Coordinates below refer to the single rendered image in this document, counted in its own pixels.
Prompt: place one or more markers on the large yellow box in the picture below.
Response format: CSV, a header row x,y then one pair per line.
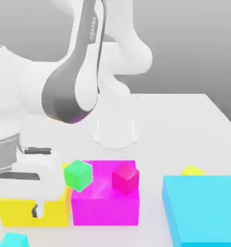
x,y
17,214

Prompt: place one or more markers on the small green cube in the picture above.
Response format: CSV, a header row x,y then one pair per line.
x,y
78,175

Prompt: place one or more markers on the small red cube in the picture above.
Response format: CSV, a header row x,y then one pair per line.
x,y
125,179

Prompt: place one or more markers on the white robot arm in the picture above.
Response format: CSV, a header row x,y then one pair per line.
x,y
127,57

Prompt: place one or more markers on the small yellow cube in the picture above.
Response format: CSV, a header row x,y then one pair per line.
x,y
192,170

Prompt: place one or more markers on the large cyan box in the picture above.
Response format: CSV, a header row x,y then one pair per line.
x,y
204,208

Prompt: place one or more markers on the small cyan cube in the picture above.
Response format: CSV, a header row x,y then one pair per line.
x,y
14,240

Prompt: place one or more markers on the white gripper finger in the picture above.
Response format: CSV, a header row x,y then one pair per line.
x,y
40,209

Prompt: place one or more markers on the large magenta box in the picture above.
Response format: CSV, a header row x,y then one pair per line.
x,y
105,210

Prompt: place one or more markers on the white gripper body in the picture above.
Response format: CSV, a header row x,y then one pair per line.
x,y
49,179

